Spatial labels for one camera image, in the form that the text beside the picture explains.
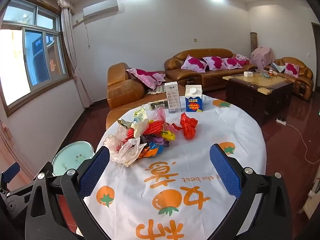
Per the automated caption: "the dark olive wrapper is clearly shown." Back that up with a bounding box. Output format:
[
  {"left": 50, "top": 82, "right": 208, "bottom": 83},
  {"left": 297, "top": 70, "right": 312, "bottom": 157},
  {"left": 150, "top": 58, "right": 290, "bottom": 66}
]
[{"left": 117, "top": 119, "right": 133, "bottom": 130}]

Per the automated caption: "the pink plastic bag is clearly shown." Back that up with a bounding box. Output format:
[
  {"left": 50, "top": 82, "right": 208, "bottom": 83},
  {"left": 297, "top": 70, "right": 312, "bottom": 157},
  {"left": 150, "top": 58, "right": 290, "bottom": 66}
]
[{"left": 151, "top": 106, "right": 180, "bottom": 133}]

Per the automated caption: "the white air conditioner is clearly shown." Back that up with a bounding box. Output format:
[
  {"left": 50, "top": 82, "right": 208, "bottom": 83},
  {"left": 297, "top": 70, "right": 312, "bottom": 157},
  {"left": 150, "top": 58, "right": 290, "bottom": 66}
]
[{"left": 83, "top": 0, "right": 118, "bottom": 20}]

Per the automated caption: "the light blue cloth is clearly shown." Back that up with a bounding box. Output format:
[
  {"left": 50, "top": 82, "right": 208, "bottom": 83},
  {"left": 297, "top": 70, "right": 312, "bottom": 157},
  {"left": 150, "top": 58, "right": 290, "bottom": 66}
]
[{"left": 271, "top": 62, "right": 285, "bottom": 73}]

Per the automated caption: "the checkered cloth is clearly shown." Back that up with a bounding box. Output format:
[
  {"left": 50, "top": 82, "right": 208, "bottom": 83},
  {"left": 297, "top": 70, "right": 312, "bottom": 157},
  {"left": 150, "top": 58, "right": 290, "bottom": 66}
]
[{"left": 147, "top": 85, "right": 167, "bottom": 95}]

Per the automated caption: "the orange blue foil wrapper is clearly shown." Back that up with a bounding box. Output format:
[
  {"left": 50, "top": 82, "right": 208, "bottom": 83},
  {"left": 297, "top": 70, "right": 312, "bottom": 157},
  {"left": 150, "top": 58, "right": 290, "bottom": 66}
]
[{"left": 136, "top": 142, "right": 164, "bottom": 158}]

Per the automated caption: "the long pink floral pillow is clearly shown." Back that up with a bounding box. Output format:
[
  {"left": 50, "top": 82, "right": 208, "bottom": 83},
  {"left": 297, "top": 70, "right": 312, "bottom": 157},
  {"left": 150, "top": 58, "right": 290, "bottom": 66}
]
[{"left": 126, "top": 68, "right": 167, "bottom": 90}]

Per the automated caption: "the orange leather armchair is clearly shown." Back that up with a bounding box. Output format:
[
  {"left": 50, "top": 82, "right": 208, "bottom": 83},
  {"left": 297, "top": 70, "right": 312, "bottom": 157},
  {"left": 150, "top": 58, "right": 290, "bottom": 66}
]
[{"left": 264, "top": 57, "right": 313, "bottom": 100}]

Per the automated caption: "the orange leather chaise sofa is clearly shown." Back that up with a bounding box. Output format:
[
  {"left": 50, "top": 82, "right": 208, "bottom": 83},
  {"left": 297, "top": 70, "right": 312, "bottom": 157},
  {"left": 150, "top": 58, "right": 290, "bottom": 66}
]
[{"left": 106, "top": 62, "right": 180, "bottom": 128}]

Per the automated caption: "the clear red printed plastic bag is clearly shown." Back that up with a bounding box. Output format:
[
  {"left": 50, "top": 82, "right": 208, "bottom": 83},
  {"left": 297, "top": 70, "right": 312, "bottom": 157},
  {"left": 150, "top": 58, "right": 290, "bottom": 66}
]
[{"left": 103, "top": 134, "right": 141, "bottom": 167}]

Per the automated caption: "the yellow plastic bag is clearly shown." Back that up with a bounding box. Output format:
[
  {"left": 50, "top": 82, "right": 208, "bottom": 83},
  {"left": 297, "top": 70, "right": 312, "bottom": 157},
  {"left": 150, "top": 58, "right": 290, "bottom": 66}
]
[{"left": 161, "top": 130, "right": 177, "bottom": 142}]

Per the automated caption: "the red foam net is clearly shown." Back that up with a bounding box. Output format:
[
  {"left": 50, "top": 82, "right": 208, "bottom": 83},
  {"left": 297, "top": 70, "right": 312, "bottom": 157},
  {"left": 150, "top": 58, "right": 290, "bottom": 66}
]
[{"left": 126, "top": 120, "right": 173, "bottom": 140}]

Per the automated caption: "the white tall paper box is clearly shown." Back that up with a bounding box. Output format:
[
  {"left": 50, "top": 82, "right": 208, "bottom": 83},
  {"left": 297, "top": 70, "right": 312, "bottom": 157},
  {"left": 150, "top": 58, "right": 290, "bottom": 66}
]
[{"left": 164, "top": 82, "right": 181, "bottom": 115}]

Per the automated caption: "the orange leather long sofa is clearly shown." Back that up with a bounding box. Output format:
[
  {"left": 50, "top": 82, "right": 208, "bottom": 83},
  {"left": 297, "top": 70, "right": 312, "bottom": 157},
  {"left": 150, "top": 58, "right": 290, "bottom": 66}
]
[{"left": 164, "top": 49, "right": 258, "bottom": 90}]

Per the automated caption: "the white orange printed tablecloth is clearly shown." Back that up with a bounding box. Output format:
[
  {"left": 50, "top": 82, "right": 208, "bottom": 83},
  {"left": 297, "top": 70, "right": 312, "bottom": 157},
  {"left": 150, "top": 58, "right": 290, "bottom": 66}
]
[{"left": 84, "top": 94, "right": 267, "bottom": 240}]

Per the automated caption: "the light green enamel basin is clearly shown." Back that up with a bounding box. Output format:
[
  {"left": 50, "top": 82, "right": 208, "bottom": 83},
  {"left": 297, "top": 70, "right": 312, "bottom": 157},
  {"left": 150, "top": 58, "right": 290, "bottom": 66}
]
[{"left": 51, "top": 141, "right": 95, "bottom": 178}]

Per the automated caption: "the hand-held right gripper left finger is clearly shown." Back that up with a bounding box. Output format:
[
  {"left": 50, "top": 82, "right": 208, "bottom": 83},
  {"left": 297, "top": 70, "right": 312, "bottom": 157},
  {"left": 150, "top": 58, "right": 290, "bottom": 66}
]
[{"left": 25, "top": 145, "right": 110, "bottom": 240}]

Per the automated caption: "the sliding glass window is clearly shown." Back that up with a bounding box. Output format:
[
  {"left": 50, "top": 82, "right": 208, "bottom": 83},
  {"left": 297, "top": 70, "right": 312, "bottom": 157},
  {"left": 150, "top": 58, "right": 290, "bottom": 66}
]
[{"left": 0, "top": 0, "right": 73, "bottom": 117}]

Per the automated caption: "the dark green seaweed packet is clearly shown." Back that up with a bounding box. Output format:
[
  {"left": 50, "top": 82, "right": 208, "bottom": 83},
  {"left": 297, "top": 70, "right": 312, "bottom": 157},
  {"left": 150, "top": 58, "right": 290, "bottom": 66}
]
[{"left": 147, "top": 102, "right": 168, "bottom": 110}]

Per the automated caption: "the cream plastic bag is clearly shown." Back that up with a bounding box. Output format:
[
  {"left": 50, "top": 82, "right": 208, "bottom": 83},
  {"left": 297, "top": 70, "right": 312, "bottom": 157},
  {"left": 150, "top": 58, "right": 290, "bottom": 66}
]
[{"left": 131, "top": 105, "right": 150, "bottom": 138}]

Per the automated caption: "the rolled brown mat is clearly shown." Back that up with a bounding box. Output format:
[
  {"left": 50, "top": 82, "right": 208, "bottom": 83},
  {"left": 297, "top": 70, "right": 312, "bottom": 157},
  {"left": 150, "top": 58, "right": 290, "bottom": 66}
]
[{"left": 250, "top": 32, "right": 258, "bottom": 55}]

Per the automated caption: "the dark wooden coffee table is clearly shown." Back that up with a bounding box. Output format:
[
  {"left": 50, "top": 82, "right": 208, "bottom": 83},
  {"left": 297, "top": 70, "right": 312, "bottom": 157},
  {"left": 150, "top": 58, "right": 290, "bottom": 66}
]
[{"left": 222, "top": 70, "right": 294, "bottom": 125}]

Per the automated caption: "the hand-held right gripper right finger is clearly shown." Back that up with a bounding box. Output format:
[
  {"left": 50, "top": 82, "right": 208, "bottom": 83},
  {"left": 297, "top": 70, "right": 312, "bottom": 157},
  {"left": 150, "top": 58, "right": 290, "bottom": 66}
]
[{"left": 209, "top": 143, "right": 300, "bottom": 240}]

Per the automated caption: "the pink curtain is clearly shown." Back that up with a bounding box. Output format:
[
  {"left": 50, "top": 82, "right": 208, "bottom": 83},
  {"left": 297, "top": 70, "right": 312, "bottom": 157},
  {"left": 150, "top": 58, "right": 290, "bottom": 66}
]
[
  {"left": 49, "top": 0, "right": 94, "bottom": 108},
  {"left": 0, "top": 119, "right": 13, "bottom": 155}
]

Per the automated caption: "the pink cloth cover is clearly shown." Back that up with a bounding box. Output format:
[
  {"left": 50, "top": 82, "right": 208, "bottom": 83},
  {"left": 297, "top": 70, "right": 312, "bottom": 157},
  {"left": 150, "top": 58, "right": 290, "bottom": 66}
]
[{"left": 251, "top": 47, "right": 273, "bottom": 70}]

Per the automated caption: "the blue milk carton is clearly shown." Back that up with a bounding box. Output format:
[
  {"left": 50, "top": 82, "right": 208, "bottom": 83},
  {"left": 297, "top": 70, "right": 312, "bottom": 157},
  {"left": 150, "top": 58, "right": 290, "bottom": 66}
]
[{"left": 185, "top": 85, "right": 203, "bottom": 112}]

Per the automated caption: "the white power cable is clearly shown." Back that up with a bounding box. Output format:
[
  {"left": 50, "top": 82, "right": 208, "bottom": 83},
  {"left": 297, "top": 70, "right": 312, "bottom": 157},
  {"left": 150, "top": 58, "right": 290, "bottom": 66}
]
[{"left": 285, "top": 122, "right": 320, "bottom": 165}]

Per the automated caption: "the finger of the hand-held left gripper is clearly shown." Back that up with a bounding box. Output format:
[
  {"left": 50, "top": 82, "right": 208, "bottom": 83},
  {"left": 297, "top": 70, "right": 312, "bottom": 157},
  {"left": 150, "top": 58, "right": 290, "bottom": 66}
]
[{"left": 1, "top": 162, "right": 33, "bottom": 195}]

